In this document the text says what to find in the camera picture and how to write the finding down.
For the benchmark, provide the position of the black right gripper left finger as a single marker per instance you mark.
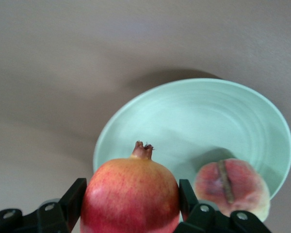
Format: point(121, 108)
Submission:
point(63, 213)

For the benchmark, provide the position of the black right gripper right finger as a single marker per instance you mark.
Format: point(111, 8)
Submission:
point(203, 221)

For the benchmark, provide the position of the yellow pink peach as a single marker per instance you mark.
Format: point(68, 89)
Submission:
point(247, 184)

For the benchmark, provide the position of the red pomegranate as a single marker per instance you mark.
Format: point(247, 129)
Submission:
point(128, 194)

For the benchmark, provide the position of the light green plate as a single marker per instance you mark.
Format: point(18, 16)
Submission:
point(196, 121)

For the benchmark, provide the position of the brown table cloth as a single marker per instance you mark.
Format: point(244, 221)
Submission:
point(63, 72)

